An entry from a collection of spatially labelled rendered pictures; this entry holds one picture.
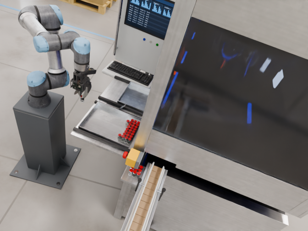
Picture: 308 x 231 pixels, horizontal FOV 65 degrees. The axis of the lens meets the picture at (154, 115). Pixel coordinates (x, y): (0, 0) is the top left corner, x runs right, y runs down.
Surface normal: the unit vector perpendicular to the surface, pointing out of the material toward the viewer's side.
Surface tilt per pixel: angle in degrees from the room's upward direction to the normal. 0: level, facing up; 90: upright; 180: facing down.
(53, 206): 0
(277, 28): 90
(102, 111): 0
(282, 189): 90
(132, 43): 90
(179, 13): 90
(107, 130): 0
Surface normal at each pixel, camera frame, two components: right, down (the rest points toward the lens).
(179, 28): -0.29, 0.63
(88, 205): 0.23, -0.68
